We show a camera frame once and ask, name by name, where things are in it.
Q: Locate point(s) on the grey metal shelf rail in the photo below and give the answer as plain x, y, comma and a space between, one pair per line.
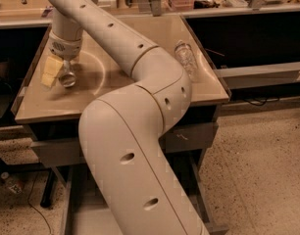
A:
258, 76

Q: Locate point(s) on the open middle drawer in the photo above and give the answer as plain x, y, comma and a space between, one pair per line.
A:
86, 212

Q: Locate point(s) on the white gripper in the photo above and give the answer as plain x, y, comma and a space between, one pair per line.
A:
64, 48

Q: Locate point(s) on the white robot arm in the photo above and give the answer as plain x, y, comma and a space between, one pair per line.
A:
119, 131

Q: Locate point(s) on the closed top drawer front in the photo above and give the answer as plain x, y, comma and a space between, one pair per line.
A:
60, 152

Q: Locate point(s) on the grey drawer cabinet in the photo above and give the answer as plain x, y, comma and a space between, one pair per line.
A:
100, 74

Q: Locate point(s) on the clear plastic bottle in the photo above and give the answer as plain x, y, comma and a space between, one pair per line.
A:
184, 54

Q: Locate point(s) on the small bottle on floor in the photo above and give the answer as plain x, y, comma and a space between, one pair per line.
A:
14, 184

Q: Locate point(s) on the silver redbull can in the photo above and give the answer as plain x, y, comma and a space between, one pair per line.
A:
67, 76

